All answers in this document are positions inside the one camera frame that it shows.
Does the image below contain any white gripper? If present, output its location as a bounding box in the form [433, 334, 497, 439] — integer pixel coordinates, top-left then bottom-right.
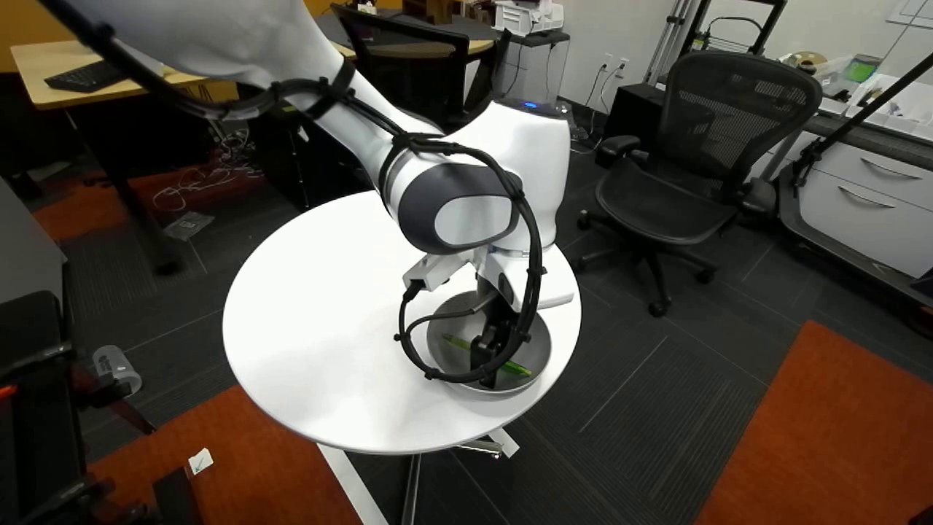
[402, 249, 532, 367]

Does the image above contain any green marker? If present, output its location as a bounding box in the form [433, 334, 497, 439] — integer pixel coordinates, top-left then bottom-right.
[440, 337, 532, 380]

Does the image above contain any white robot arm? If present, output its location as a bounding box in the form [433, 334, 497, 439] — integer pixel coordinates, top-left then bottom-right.
[40, 0, 568, 375]

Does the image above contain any grey metal bowl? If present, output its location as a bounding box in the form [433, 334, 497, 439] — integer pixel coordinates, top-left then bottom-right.
[425, 293, 552, 397]

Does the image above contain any round white table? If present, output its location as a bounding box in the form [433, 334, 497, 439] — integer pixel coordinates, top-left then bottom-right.
[221, 194, 584, 456]

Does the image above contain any black mesh office chair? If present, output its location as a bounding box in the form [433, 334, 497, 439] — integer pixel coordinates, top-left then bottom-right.
[577, 49, 823, 315]

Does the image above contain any black office chair background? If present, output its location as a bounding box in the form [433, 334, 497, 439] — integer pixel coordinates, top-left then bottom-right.
[338, 10, 502, 131]

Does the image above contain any small white card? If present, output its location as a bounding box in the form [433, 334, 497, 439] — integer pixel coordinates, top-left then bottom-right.
[186, 450, 214, 475]

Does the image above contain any clear plastic bottle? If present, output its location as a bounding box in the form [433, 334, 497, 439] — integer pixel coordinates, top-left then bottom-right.
[91, 345, 144, 395]

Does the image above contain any white drawer cabinet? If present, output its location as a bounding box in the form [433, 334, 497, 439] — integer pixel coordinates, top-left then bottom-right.
[797, 121, 933, 277]

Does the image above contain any wooden desk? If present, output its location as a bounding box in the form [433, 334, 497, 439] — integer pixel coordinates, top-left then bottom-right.
[10, 36, 242, 112]

